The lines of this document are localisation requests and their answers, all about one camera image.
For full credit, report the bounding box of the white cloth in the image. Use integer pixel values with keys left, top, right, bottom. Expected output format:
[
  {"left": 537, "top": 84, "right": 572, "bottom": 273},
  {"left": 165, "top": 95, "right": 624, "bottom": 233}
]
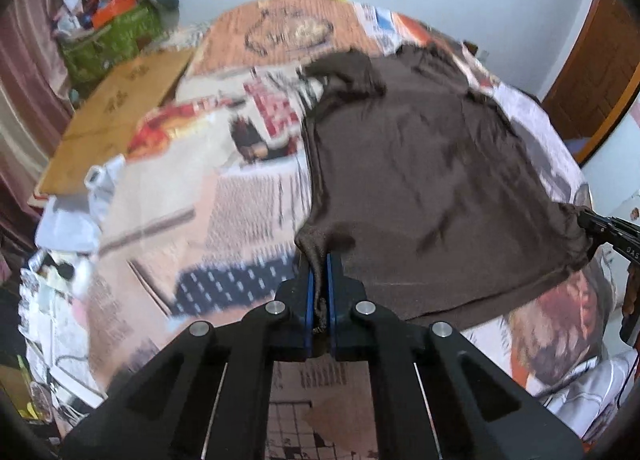
[{"left": 537, "top": 350, "right": 638, "bottom": 441}]

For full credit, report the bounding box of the orange box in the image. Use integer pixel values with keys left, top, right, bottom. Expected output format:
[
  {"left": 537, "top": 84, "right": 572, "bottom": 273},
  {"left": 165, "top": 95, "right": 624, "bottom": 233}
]
[{"left": 90, "top": 0, "right": 138, "bottom": 26}]

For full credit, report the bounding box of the brown shirt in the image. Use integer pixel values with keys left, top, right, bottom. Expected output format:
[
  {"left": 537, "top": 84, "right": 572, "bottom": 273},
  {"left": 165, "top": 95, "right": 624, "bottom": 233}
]
[{"left": 295, "top": 48, "right": 601, "bottom": 336}]

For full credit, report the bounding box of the striped curtain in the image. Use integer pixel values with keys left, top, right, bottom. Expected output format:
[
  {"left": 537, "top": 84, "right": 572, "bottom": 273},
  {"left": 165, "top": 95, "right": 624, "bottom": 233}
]
[{"left": 0, "top": 0, "right": 76, "bottom": 251}]

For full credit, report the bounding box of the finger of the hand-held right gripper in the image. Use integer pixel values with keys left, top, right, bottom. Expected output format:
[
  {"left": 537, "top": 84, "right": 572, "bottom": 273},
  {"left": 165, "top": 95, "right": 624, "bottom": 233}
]
[{"left": 577, "top": 207, "right": 628, "bottom": 245}]

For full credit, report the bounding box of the green patterned bag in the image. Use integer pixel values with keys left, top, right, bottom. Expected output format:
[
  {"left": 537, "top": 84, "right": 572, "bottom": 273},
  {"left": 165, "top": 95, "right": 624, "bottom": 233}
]
[{"left": 60, "top": 5, "right": 166, "bottom": 86}]

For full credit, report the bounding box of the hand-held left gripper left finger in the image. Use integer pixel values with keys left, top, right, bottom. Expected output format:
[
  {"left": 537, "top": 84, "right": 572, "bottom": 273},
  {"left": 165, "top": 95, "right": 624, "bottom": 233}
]
[{"left": 60, "top": 251, "right": 326, "bottom": 460}]

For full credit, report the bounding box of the wooden door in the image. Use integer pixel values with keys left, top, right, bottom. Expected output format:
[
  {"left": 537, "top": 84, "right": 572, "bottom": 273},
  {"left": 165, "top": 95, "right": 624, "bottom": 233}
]
[{"left": 542, "top": 0, "right": 640, "bottom": 166}]

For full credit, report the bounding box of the cardboard sheet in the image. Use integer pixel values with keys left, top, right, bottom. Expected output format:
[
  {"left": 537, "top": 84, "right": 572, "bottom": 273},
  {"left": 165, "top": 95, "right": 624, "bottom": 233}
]
[{"left": 35, "top": 48, "right": 196, "bottom": 196}]

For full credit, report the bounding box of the white plastic bag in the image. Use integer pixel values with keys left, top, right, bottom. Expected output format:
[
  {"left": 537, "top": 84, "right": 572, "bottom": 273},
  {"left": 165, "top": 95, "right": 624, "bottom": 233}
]
[{"left": 35, "top": 155, "right": 126, "bottom": 253}]

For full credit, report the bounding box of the printed blanket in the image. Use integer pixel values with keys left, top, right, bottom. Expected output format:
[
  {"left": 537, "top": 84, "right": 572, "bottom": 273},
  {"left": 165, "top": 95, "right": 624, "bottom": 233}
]
[{"left": 17, "top": 0, "right": 616, "bottom": 460}]

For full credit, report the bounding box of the black cable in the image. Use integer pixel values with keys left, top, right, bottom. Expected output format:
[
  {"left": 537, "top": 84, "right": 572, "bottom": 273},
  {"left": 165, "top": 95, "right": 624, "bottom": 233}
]
[{"left": 615, "top": 340, "right": 640, "bottom": 411}]

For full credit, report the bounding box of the person's right hand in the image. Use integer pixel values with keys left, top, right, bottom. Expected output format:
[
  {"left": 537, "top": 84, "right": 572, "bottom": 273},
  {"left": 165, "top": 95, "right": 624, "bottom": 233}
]
[{"left": 622, "top": 265, "right": 640, "bottom": 316}]

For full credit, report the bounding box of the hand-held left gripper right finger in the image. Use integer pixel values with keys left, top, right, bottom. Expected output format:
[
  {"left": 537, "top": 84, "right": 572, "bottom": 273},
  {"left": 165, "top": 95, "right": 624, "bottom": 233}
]
[{"left": 325, "top": 251, "right": 587, "bottom": 460}]

